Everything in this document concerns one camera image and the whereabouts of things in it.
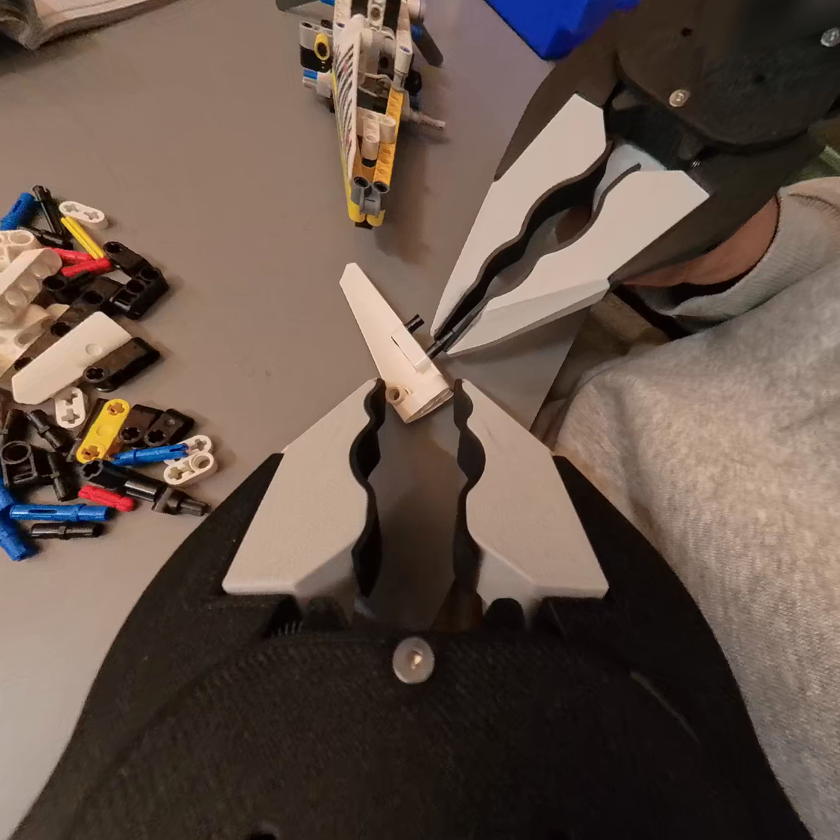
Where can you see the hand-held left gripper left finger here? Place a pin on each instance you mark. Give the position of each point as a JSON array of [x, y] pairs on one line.
[[302, 518]]

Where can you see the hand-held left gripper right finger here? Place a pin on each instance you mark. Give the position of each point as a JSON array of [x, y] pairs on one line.
[[531, 518]]

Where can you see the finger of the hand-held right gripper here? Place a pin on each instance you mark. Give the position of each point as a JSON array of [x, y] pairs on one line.
[[623, 243], [544, 151]]

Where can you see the tan lego pin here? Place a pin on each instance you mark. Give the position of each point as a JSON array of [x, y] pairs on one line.
[[396, 394]]

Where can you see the yellow white lego helicopter model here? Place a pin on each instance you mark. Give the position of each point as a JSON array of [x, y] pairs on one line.
[[348, 98]]

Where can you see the white lego wing panel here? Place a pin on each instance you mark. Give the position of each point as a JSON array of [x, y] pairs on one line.
[[374, 315]]

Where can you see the person's right forearm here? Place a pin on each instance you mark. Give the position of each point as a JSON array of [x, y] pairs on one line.
[[787, 249]]

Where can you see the pile of loose lego pieces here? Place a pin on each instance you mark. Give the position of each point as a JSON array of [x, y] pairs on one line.
[[79, 354]]

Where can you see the lego instruction booklet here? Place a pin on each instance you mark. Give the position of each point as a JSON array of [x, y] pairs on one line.
[[65, 16]]

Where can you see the blue plastic bin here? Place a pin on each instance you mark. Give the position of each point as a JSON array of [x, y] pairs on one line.
[[558, 26]]

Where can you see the person's grey clothing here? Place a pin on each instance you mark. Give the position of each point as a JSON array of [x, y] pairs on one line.
[[709, 492]]

